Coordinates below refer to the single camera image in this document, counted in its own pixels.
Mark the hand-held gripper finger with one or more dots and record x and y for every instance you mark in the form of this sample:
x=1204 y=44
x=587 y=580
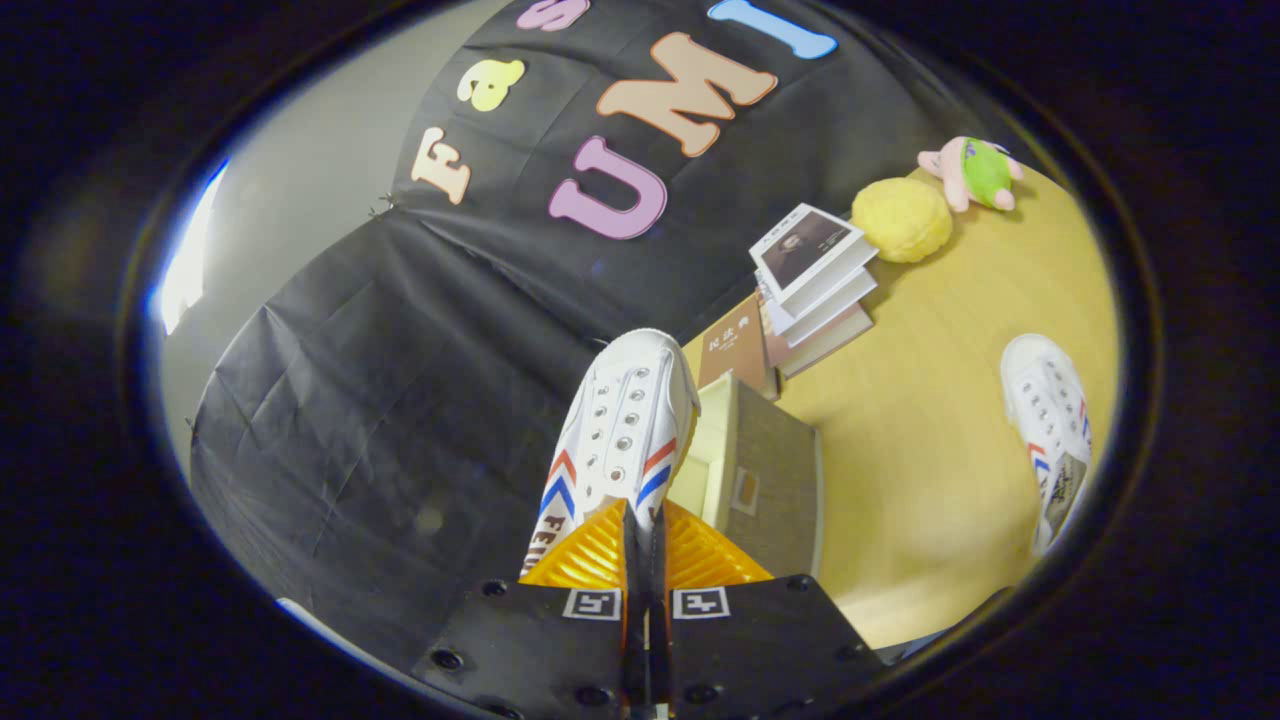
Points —
x=658 y=650
x=635 y=650

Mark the grey fabric storage box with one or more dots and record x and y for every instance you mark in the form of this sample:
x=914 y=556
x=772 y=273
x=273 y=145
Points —
x=775 y=480

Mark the white canvas shoe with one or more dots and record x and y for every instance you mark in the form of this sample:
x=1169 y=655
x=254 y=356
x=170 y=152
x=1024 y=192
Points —
x=625 y=420
x=1045 y=410

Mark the brown book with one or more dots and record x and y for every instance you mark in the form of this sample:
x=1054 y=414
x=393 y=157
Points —
x=735 y=345

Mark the black backdrop cloth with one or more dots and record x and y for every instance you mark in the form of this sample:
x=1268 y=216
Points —
x=350 y=420

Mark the white book with portrait cover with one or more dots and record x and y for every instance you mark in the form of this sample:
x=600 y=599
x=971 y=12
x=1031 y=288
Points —
x=805 y=248

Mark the yellow plush toy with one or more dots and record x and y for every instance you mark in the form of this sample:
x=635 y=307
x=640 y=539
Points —
x=900 y=220

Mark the green and pink plush toy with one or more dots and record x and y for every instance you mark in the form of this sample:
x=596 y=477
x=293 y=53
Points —
x=985 y=172

